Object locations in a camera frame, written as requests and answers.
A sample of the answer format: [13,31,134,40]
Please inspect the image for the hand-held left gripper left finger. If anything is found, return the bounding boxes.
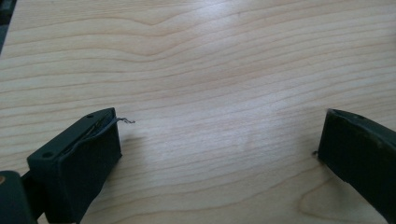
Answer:
[26,106,136,224]

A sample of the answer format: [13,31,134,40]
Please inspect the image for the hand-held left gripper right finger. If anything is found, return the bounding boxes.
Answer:
[312,108,396,224]

